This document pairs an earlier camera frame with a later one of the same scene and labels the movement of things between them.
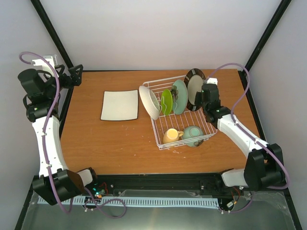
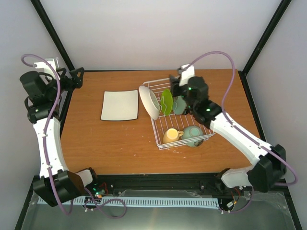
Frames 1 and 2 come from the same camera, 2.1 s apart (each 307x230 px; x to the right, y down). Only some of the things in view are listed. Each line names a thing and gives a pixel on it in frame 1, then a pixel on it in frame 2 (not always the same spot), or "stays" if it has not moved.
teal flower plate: (180, 96) stays
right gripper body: (196, 100) to (175, 93)
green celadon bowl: (191, 132) stays
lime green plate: (166, 101) stays
